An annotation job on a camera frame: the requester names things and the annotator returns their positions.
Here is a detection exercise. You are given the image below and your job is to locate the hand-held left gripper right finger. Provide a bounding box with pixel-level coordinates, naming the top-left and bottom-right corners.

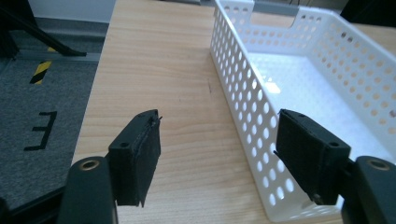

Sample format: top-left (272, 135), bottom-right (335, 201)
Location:
top-left (273, 108), bottom-right (352, 206)

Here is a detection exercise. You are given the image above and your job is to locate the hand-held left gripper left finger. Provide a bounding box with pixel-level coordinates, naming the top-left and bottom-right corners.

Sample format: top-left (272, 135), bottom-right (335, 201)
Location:
top-left (107, 108), bottom-right (163, 208)

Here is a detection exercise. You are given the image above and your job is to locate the white perforated plastic basket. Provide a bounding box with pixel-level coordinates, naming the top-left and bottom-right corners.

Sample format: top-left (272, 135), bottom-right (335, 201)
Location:
top-left (209, 0), bottom-right (396, 223)

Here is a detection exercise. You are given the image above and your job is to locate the black tape floor marking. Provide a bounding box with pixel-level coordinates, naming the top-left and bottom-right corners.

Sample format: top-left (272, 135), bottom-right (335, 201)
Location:
top-left (23, 110), bottom-right (58, 152)

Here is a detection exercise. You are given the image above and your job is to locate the yellow and black floor tape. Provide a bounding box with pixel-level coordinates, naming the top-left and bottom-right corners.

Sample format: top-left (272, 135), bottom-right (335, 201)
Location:
top-left (29, 46), bottom-right (57, 86)

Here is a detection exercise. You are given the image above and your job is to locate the black metal stand leg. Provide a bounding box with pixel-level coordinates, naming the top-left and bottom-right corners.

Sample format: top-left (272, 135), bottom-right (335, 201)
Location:
top-left (0, 0), bottom-right (88, 58)

